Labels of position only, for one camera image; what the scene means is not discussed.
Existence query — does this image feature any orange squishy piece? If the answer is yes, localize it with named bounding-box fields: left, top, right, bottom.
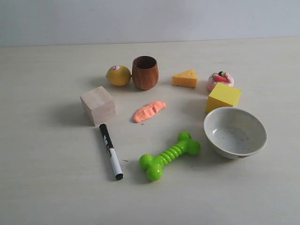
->
left=133, top=101, right=166, bottom=123

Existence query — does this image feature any brown wooden cup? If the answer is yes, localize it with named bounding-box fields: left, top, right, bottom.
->
left=132, top=56, right=159, bottom=90

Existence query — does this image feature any yellow lemon with sticker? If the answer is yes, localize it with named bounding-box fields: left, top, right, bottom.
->
left=105, top=65, right=132, bottom=86

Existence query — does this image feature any light wooden cube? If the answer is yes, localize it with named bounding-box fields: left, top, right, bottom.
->
left=80, top=86, right=116, bottom=126

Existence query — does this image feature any yellow cheese wedge toy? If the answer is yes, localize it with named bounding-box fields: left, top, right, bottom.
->
left=172, top=69, right=198, bottom=88

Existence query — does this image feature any green bone chew toy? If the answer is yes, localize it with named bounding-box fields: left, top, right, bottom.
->
left=139, top=131, right=201, bottom=181

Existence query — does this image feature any black and white marker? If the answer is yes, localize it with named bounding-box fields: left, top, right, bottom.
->
left=99, top=123, right=124, bottom=180

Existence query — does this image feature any yellow foam cube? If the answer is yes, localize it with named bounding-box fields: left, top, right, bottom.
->
left=206, top=83, right=242, bottom=113

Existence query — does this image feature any pink toy cake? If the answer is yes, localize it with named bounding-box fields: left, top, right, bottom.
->
left=207, top=71, right=234, bottom=92

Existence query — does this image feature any white ceramic bowl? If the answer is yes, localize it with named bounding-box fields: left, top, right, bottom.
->
left=203, top=107, right=267, bottom=159

